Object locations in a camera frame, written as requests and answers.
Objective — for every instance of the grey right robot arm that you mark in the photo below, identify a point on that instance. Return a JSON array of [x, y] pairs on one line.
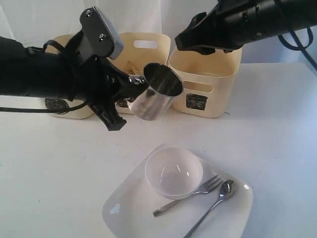
[[299, 14]]

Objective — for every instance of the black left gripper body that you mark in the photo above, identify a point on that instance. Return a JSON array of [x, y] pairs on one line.
[[86, 74]]

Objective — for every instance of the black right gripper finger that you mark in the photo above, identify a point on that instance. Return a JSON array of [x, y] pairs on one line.
[[202, 34]]

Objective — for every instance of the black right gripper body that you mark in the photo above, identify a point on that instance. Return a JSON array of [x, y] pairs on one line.
[[234, 23]]

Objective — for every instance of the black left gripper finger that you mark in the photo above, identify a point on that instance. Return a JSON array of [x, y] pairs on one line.
[[126, 86], [107, 113]]

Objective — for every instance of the cream bin with triangle mark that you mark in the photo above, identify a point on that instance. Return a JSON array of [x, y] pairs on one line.
[[142, 48]]

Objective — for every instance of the cream bin with square mark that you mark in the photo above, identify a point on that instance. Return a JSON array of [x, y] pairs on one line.
[[207, 81]]

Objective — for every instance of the white square plate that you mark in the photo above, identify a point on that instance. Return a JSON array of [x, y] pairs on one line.
[[128, 212]]

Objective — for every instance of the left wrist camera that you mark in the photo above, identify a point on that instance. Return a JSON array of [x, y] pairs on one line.
[[100, 38]]

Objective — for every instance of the steel spoon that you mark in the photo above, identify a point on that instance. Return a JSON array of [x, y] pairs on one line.
[[227, 191]]

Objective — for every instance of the cream bin with circle mark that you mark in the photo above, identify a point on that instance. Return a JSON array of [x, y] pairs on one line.
[[54, 104]]

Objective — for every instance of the steel fork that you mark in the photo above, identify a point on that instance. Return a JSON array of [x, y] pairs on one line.
[[205, 188]]

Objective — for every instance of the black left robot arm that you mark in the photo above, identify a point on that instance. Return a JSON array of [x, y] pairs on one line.
[[54, 72]]

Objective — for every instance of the steel mug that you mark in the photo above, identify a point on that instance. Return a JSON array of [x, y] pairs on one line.
[[163, 86]]

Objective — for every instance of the white plastic bowl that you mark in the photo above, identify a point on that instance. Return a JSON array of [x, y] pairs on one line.
[[174, 173]]

